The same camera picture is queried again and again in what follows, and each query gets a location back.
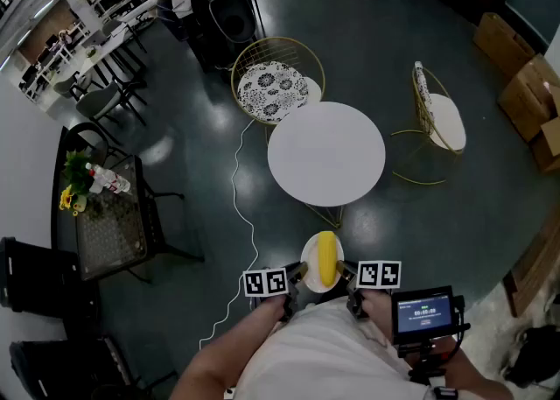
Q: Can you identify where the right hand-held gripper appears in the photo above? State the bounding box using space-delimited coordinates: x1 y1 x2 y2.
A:
335 260 403 320

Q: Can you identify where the sunflower bouquet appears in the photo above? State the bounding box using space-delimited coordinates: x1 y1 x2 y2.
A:
59 149 95 218

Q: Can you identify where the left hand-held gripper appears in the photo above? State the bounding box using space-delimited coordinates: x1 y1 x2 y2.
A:
242 260 310 324

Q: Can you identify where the white cable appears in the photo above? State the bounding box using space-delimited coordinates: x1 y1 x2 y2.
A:
199 117 259 351

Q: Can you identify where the wooden platform edge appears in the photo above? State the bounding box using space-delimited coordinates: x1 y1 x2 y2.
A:
502 214 560 319

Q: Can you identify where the grey shell chair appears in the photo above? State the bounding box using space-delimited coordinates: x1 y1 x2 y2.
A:
208 0 267 71

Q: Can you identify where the person's right forearm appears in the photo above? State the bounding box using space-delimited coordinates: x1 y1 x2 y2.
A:
361 289 515 400

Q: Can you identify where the round white table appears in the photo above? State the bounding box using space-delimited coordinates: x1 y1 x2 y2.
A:
267 101 387 229

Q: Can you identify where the black glass-top side table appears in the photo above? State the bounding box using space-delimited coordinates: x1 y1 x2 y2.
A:
73 155 151 284

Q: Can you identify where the yellow banana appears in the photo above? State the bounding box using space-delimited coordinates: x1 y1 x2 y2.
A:
316 230 340 285

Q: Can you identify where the gold wire round chair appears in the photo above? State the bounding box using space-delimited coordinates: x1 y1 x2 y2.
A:
230 36 326 127
390 60 467 186

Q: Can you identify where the black plastic crate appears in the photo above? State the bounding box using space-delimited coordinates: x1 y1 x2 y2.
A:
8 335 137 400
0 235 83 317

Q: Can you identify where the black screen device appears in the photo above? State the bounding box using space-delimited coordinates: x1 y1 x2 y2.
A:
390 285 456 347

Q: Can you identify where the person's left forearm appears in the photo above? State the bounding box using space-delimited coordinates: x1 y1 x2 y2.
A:
169 297 285 400

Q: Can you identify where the person's white shirt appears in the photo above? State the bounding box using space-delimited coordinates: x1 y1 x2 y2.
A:
231 297 438 400

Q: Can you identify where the grey upholstered chair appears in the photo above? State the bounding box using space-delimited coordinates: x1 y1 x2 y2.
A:
75 81 150 146

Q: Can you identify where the clear plastic water bottle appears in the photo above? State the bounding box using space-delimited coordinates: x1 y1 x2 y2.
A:
85 162 132 196

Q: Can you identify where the round floral cushion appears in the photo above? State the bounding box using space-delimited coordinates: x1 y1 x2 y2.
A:
236 60 310 123
413 60 435 129

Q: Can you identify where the white seat cushion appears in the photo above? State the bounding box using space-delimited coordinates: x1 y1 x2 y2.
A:
428 93 467 152
301 76 323 106

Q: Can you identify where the black bag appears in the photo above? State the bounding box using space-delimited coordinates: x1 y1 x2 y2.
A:
502 326 560 389

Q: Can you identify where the long white table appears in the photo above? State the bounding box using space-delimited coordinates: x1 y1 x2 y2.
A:
65 30 132 84

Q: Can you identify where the white round plate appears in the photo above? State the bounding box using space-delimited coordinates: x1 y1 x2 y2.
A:
300 231 346 295

